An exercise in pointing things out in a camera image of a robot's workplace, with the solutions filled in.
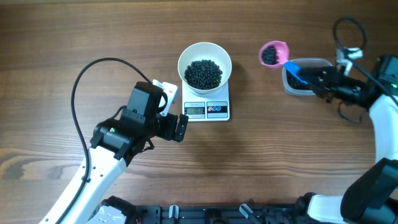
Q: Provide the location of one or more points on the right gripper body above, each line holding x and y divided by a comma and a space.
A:
342, 87

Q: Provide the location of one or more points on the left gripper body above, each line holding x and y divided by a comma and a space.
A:
165, 126

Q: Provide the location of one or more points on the pink scoop blue handle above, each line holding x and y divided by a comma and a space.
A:
283, 58

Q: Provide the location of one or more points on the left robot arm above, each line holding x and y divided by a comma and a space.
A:
114, 143

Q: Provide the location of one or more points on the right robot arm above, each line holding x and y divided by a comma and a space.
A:
368, 199

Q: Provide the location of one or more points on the white digital kitchen scale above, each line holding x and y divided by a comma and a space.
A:
208, 107

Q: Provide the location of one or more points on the black beans in bowl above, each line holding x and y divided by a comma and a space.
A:
203, 74

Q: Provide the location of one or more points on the black beans in scoop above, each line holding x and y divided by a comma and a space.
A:
269, 55

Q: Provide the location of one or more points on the white bowl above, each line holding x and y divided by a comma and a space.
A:
205, 51

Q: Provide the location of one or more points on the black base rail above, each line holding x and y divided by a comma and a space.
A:
174, 214

